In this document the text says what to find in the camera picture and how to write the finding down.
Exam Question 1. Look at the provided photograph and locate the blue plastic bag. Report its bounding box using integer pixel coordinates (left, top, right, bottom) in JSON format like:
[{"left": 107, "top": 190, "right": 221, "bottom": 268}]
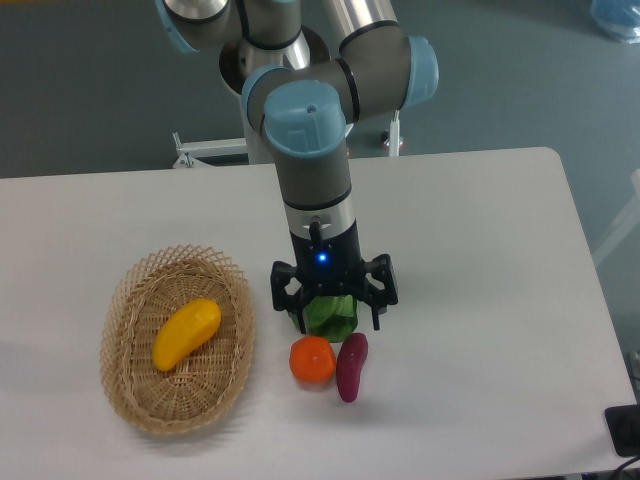
[{"left": 590, "top": 0, "right": 639, "bottom": 44}]

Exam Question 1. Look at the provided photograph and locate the yellow mango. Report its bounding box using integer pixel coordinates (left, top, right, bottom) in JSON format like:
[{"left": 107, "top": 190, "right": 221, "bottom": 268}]
[{"left": 152, "top": 298, "right": 222, "bottom": 372}]

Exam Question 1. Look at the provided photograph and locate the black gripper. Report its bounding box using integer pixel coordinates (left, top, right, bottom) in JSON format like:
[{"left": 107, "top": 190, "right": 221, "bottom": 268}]
[{"left": 270, "top": 222, "right": 399, "bottom": 334}]

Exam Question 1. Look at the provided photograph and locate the orange fruit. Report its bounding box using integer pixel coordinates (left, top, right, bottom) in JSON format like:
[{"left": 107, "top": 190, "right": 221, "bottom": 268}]
[{"left": 289, "top": 336, "right": 336, "bottom": 384}]

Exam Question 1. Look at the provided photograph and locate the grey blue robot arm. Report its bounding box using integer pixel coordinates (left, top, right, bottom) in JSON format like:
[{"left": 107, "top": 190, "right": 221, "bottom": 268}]
[{"left": 156, "top": 1, "right": 439, "bottom": 330}]

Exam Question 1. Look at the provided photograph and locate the woven wicker basket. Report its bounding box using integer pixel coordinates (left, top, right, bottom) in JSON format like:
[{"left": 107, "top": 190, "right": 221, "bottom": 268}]
[{"left": 100, "top": 245, "right": 255, "bottom": 435}]

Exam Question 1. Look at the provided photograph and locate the purple sweet potato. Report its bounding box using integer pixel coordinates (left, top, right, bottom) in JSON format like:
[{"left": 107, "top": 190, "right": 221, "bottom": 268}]
[{"left": 336, "top": 333, "right": 369, "bottom": 403}]

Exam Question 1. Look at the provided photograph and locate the green bok choy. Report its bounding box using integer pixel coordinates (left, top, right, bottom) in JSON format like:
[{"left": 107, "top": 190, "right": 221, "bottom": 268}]
[{"left": 304, "top": 295, "right": 358, "bottom": 343}]

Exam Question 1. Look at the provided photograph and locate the white table leg frame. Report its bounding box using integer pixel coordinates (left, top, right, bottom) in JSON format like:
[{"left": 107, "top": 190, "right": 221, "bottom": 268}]
[{"left": 591, "top": 169, "right": 639, "bottom": 268}]

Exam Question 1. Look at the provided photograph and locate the black device at edge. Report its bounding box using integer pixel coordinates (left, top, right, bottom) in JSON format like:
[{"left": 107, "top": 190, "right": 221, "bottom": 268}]
[{"left": 604, "top": 404, "right": 639, "bottom": 457}]

